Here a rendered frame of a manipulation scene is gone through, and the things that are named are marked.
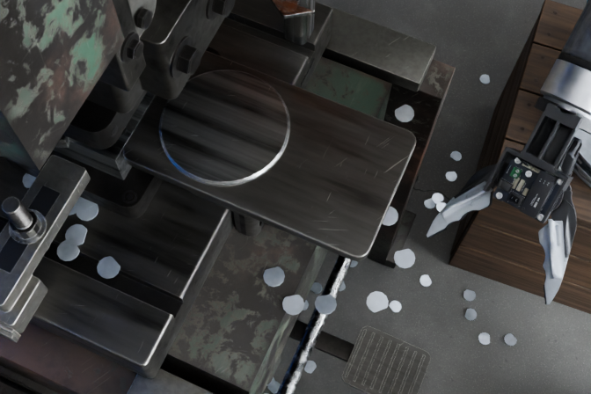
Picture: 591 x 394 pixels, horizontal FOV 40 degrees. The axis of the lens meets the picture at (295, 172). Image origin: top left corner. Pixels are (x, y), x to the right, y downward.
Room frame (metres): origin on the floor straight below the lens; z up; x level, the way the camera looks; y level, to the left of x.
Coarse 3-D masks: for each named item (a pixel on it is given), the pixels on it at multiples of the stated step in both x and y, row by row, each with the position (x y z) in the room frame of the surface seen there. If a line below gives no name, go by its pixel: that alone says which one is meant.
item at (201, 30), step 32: (128, 0) 0.33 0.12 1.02; (160, 0) 0.37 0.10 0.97; (192, 0) 0.37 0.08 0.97; (224, 0) 0.39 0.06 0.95; (160, 32) 0.34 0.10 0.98; (192, 32) 0.36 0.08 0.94; (160, 64) 0.33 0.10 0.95; (192, 64) 0.34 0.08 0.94; (96, 96) 0.32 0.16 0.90; (128, 96) 0.32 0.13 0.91; (160, 96) 0.33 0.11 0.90
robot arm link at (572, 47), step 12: (588, 0) 0.53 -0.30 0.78; (588, 12) 0.51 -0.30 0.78; (576, 24) 0.51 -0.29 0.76; (588, 24) 0.50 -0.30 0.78; (576, 36) 0.49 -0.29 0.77; (588, 36) 0.49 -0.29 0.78; (564, 48) 0.49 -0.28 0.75; (576, 48) 0.48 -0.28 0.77; (588, 48) 0.47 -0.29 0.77; (564, 60) 0.50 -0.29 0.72; (576, 60) 0.47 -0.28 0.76; (588, 60) 0.46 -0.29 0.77
